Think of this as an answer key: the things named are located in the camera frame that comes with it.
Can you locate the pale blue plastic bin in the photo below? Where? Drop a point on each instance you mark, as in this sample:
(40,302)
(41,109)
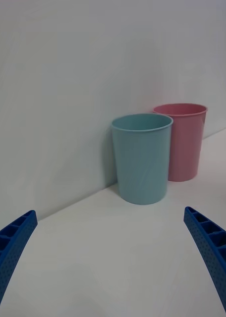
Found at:
(142,161)

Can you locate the pink plastic bin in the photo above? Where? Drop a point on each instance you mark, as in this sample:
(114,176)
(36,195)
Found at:
(187,146)

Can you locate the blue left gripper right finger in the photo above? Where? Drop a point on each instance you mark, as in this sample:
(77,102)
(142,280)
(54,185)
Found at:
(212,250)

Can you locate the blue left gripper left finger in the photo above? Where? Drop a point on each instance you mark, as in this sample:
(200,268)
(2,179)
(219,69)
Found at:
(11,250)

